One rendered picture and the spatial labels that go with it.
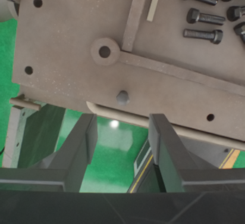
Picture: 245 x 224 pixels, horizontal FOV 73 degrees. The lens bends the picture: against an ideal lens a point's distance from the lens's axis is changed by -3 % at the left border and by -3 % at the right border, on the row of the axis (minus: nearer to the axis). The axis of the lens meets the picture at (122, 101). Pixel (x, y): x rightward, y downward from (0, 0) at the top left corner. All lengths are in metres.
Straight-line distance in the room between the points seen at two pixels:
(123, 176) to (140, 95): 1.89
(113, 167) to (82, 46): 1.86
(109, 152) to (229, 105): 1.71
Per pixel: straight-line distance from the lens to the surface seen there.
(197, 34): 0.27
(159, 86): 0.28
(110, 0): 0.28
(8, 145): 0.57
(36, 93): 0.46
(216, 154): 1.78
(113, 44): 0.24
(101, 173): 2.12
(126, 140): 1.87
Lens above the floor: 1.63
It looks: 74 degrees down
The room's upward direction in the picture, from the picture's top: 179 degrees counter-clockwise
